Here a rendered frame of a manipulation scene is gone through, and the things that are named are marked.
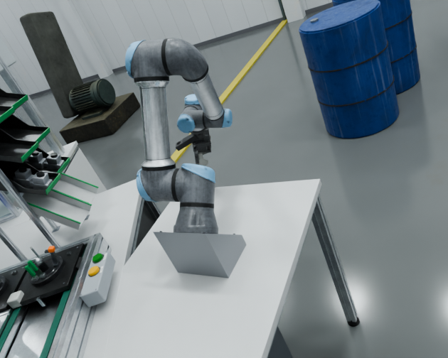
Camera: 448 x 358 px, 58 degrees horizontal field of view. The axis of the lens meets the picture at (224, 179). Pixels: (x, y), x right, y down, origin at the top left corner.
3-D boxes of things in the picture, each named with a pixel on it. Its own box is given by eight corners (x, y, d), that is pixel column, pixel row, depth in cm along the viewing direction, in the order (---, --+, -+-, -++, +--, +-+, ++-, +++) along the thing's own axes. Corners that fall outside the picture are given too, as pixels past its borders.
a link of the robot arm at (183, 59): (201, 26, 124) (234, 111, 168) (168, 30, 126) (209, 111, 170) (197, 57, 120) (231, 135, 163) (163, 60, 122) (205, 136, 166)
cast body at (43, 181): (53, 185, 166) (50, 170, 162) (48, 191, 162) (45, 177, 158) (33, 182, 166) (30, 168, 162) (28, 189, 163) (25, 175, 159)
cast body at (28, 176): (36, 180, 168) (33, 166, 164) (30, 186, 164) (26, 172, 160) (17, 177, 169) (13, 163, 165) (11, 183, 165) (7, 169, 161)
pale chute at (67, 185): (96, 193, 194) (98, 187, 191) (86, 210, 183) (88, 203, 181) (39, 171, 190) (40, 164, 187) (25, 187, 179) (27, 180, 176)
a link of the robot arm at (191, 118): (200, 116, 158) (206, 104, 167) (173, 118, 161) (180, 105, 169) (203, 134, 163) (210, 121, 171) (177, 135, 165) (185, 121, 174)
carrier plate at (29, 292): (85, 246, 164) (82, 242, 163) (70, 289, 144) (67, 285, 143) (35, 265, 167) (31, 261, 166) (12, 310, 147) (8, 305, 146)
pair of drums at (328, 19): (421, 64, 403) (407, -37, 356) (421, 130, 309) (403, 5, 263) (340, 80, 443) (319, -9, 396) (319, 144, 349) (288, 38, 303)
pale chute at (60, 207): (89, 211, 181) (92, 204, 178) (78, 230, 170) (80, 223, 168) (28, 187, 177) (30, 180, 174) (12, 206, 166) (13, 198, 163)
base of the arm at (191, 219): (227, 234, 135) (228, 204, 137) (197, 233, 124) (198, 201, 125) (194, 232, 145) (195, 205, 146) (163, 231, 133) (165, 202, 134)
